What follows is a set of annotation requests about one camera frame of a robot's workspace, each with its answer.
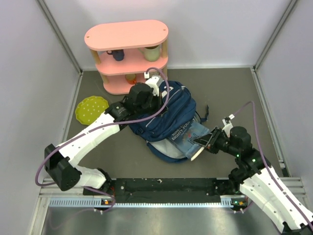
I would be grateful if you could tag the aluminium frame rail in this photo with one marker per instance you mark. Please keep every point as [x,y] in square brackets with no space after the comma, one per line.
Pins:
[80,211]

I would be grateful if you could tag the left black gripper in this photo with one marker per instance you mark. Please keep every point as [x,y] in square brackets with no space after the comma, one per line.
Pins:
[158,99]

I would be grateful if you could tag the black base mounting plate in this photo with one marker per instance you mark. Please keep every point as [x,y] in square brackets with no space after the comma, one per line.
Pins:
[210,186]

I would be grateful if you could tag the pink three-tier wooden shelf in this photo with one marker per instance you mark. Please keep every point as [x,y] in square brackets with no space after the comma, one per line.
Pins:
[129,36]

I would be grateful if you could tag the dark blue mug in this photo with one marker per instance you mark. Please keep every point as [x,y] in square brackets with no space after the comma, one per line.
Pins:
[118,55]

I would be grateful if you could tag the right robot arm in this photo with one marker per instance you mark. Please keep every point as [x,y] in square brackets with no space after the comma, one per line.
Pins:
[257,179]

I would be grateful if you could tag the pale green mug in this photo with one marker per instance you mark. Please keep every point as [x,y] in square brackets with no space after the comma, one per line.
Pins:
[151,54]

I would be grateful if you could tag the navy blue student backpack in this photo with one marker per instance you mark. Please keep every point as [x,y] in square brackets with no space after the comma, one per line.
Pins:
[181,108]

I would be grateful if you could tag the small orange cup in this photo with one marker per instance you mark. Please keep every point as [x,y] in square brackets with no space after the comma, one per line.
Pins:
[131,78]

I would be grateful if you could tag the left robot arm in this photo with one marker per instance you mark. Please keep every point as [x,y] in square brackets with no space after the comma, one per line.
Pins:
[62,162]

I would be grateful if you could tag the blue Nineteen Eighty-Four book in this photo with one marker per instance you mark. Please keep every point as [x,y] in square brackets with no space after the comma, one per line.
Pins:
[183,138]

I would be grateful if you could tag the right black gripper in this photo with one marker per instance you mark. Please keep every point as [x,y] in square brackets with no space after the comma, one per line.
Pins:
[209,140]

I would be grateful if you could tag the green polka dot plate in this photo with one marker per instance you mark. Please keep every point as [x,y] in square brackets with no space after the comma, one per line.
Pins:
[90,108]

